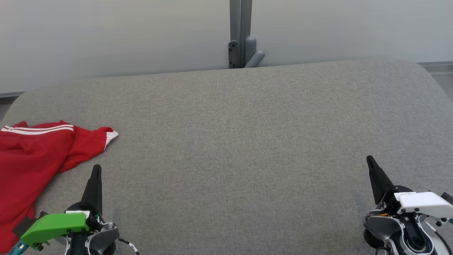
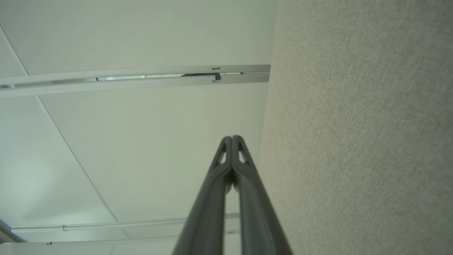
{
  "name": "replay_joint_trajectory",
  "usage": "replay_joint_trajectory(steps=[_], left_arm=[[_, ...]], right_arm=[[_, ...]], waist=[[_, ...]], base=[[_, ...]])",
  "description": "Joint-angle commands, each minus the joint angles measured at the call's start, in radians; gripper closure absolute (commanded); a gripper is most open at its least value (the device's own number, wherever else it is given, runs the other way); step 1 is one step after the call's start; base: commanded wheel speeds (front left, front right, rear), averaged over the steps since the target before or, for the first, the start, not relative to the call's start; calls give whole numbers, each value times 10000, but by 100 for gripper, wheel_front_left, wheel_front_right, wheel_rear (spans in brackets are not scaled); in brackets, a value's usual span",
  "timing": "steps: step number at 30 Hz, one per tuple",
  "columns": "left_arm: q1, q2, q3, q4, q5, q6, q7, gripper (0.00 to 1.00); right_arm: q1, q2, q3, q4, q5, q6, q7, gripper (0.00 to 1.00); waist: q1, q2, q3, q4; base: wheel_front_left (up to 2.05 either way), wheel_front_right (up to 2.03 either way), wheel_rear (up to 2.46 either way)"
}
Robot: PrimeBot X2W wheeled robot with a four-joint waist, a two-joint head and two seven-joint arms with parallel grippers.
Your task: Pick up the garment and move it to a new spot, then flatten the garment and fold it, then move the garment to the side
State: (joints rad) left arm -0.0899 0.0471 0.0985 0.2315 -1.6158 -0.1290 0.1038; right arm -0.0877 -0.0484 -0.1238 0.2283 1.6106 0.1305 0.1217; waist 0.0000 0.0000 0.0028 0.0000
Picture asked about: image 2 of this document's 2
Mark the white metal panel rail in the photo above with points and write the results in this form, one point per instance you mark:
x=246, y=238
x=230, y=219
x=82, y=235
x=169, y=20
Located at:
x=141, y=224
x=106, y=86

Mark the grey fabric sofa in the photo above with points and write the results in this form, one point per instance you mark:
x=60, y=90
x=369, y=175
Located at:
x=354, y=124

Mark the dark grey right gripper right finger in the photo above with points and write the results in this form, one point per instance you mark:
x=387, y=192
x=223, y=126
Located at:
x=256, y=219

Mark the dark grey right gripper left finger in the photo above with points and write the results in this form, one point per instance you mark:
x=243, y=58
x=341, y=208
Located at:
x=208, y=212

